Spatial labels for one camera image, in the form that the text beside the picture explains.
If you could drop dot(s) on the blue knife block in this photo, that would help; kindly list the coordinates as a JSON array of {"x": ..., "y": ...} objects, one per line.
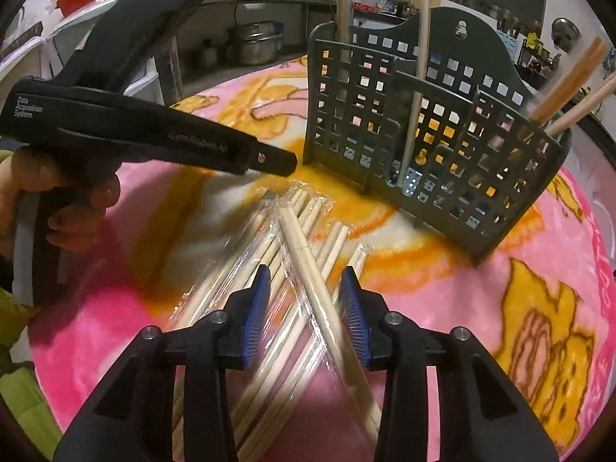
[{"x": 512, "y": 42}]

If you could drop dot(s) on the stacked stainless steel pots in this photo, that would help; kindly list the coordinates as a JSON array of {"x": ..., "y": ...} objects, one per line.
[{"x": 257, "y": 45}]

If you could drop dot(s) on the row of windowsill jars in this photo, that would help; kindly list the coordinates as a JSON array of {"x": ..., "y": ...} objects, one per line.
[{"x": 486, "y": 9}]

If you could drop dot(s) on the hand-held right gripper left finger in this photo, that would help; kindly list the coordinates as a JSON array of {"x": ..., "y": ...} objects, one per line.
[{"x": 255, "y": 317}]

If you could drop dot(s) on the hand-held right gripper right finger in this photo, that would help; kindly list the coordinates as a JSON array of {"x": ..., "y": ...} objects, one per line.
[{"x": 353, "y": 317}]

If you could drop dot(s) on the green plastic utensil basket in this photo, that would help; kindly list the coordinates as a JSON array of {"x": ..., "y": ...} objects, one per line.
[{"x": 476, "y": 24}]

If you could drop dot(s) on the round metal pot lid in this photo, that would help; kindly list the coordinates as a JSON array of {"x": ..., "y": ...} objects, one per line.
[{"x": 564, "y": 32}]

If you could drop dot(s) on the plastic drawer cabinet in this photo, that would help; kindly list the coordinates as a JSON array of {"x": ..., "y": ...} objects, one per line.
[{"x": 144, "y": 74}]

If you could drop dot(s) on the person's left hand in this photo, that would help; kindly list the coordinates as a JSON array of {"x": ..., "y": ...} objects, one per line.
[{"x": 91, "y": 195}]

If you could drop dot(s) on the pink printed blanket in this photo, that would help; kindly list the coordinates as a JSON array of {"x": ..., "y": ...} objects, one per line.
[{"x": 144, "y": 274}]

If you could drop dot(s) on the metal kitchen shelf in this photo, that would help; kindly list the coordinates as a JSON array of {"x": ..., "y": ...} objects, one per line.
[{"x": 202, "y": 9}]

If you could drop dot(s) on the pile of chopsticks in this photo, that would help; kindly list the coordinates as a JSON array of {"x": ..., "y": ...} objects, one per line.
[{"x": 308, "y": 207}]

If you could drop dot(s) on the wooden chopstick pair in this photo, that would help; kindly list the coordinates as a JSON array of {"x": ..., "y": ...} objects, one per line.
[
  {"x": 587, "y": 103},
  {"x": 572, "y": 77},
  {"x": 423, "y": 33},
  {"x": 317, "y": 293},
  {"x": 344, "y": 0}
]

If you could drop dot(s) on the small steel pot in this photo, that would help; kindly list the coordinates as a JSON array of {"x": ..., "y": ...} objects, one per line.
[{"x": 207, "y": 55}]

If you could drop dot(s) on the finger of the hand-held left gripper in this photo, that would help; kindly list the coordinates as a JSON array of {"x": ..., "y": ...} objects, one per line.
[
  {"x": 274, "y": 161},
  {"x": 144, "y": 14}
]

